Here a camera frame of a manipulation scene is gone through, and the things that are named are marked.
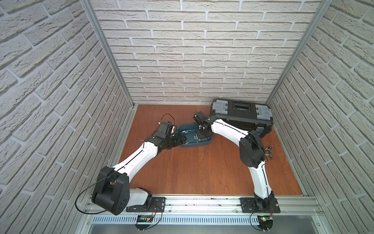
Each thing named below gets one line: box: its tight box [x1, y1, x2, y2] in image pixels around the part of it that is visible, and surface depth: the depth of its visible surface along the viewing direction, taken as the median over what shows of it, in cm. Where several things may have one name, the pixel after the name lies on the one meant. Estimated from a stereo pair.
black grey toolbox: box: [210, 97, 274, 138], surface depth 94 cm
